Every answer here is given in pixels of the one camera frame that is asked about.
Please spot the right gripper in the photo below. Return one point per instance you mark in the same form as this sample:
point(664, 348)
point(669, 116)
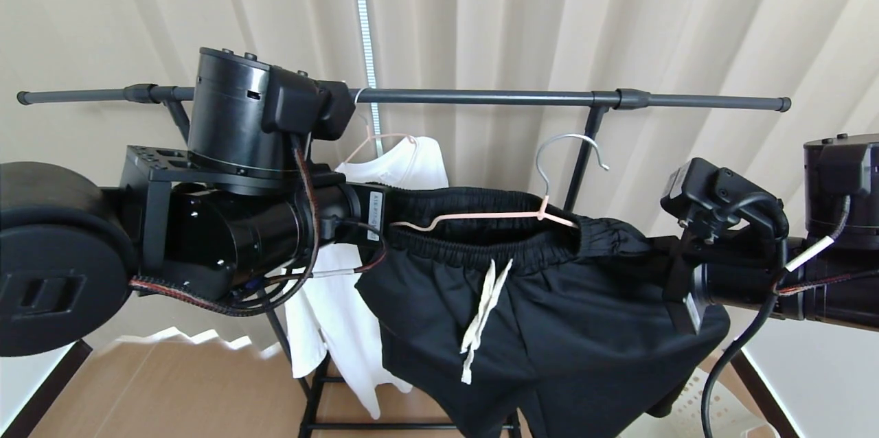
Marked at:
point(687, 301)

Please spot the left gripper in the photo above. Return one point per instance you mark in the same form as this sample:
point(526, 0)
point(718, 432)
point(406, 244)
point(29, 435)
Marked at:
point(367, 215)

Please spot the pink clothes hanger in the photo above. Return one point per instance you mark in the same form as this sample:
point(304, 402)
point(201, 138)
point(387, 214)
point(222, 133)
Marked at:
point(494, 215)
point(395, 136)

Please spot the white printed t-shirt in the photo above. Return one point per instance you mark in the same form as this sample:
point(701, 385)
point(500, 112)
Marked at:
point(329, 328)

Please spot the black garment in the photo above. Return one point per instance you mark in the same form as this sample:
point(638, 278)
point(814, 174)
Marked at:
point(549, 328)

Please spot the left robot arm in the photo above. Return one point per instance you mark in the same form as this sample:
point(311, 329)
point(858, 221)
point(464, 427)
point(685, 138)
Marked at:
point(226, 115)

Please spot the white laundry basket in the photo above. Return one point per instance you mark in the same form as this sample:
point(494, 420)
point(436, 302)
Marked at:
point(728, 410)

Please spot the black clothes rack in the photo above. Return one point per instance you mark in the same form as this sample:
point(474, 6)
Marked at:
point(549, 97)

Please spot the beige curtain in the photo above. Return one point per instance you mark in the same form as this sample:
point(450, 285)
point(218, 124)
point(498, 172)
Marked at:
point(618, 12)

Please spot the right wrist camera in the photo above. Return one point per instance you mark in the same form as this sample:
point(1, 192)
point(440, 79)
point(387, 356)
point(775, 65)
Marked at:
point(714, 194)

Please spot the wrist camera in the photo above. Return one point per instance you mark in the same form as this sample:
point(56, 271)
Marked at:
point(714, 194)
point(336, 108)

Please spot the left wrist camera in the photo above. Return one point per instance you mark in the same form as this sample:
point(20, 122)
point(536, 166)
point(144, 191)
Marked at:
point(336, 108)

